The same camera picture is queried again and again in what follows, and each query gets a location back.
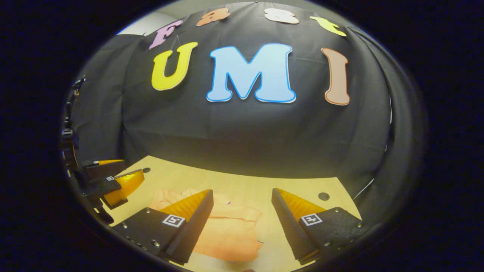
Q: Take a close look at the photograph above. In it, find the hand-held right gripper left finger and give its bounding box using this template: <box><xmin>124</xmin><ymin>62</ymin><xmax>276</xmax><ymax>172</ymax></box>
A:
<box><xmin>112</xmin><ymin>189</ymin><xmax>215</xmax><ymax>266</ymax></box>

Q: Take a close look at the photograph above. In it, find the orange T-shirt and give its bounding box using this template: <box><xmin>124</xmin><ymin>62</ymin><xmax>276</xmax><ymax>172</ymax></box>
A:
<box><xmin>150</xmin><ymin>188</ymin><xmax>264</xmax><ymax>263</ymax></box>

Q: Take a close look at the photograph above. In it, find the black backdrop cloth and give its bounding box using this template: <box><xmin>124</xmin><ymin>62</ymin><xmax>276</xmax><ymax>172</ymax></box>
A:
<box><xmin>66</xmin><ymin>2</ymin><xmax>428</xmax><ymax>227</ymax></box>

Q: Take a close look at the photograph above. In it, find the thin white cord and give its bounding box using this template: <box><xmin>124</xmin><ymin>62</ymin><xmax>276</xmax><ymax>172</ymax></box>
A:
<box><xmin>354</xmin><ymin>178</ymin><xmax>375</xmax><ymax>200</ymax></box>

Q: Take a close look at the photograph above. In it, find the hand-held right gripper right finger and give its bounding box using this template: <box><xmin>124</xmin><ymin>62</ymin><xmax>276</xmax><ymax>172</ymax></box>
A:
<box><xmin>271</xmin><ymin>187</ymin><xmax>369</xmax><ymax>265</ymax></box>

